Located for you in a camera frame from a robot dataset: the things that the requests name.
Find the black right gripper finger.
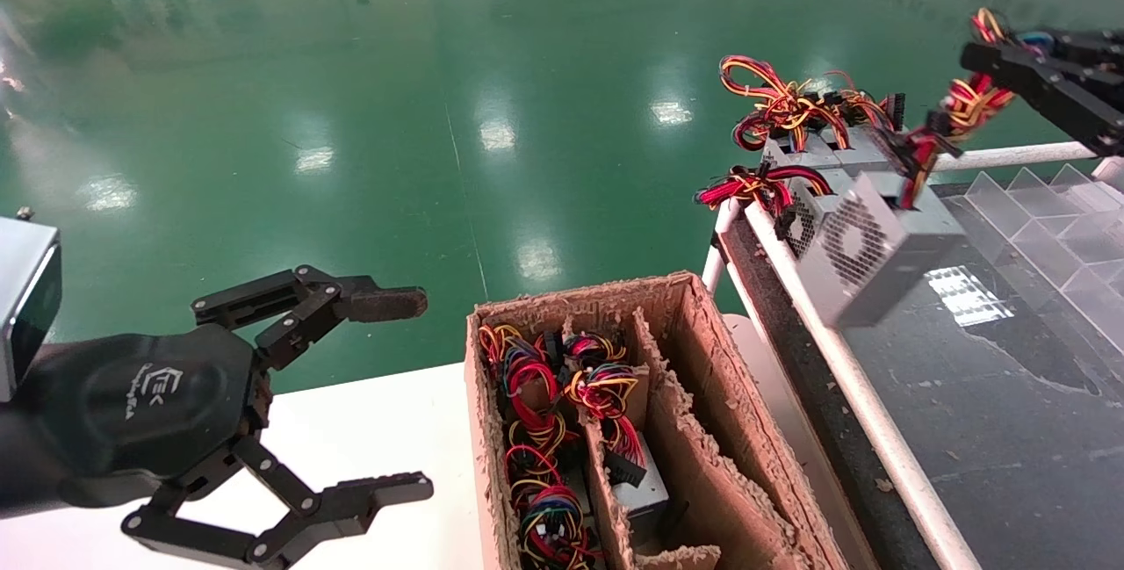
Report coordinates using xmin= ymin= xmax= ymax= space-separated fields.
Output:
xmin=961 ymin=40 xmax=1124 ymax=158
xmin=1045 ymin=29 xmax=1124 ymax=70

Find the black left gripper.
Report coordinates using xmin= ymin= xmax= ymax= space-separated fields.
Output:
xmin=18 ymin=265 xmax=435 ymax=569

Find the grey power supply with wires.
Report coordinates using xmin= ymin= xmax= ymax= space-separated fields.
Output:
xmin=562 ymin=331 xmax=674 ymax=546
xmin=825 ymin=87 xmax=905 ymax=180
xmin=865 ymin=91 xmax=914 ymax=149
xmin=505 ymin=445 xmax=607 ymax=570
xmin=694 ymin=162 xmax=848 ymax=260
xmin=479 ymin=324 xmax=572 ymax=457
xmin=797 ymin=8 xmax=1020 ymax=329
xmin=720 ymin=56 xmax=844 ymax=176

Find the white crossbar pipe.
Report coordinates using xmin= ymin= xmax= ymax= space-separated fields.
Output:
xmin=931 ymin=141 xmax=1099 ymax=172

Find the clear acrylic divider organizer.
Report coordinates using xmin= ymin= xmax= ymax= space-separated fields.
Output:
xmin=953 ymin=164 xmax=1124 ymax=360

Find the brown cardboard box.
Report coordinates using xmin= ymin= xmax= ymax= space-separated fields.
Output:
xmin=464 ymin=271 xmax=851 ymax=570

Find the short white leg pipe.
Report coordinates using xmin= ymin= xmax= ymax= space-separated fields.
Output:
xmin=701 ymin=199 xmax=743 ymax=294

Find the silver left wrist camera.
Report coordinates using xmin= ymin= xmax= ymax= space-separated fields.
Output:
xmin=0 ymin=208 xmax=63 ymax=402

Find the long white rail pipe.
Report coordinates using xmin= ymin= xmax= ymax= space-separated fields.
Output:
xmin=745 ymin=199 xmax=983 ymax=570

